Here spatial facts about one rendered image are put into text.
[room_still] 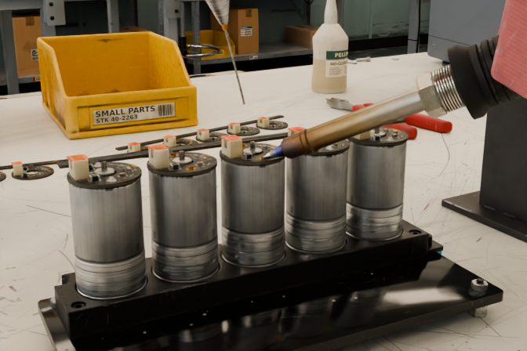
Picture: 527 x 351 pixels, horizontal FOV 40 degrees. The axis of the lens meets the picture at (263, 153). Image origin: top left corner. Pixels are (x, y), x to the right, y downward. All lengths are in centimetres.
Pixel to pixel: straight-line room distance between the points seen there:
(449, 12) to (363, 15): 523
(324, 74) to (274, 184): 41
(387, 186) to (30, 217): 19
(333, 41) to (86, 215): 45
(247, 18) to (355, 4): 133
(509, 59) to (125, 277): 14
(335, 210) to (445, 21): 57
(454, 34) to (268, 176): 58
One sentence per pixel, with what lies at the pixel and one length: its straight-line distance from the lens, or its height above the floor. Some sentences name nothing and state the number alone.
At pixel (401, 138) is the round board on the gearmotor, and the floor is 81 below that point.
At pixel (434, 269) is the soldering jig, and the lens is 30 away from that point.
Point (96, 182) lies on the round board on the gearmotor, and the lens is 24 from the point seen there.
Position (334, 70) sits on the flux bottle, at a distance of 67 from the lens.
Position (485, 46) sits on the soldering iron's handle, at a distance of 24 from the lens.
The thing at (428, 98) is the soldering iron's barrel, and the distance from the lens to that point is 24.
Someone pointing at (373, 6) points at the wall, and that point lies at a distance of 612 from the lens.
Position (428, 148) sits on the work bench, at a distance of 51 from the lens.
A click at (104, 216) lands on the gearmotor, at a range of 25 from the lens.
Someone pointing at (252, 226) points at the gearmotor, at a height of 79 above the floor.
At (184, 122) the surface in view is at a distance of 55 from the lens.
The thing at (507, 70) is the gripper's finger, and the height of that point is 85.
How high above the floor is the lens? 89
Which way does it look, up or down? 17 degrees down
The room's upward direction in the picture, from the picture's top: straight up
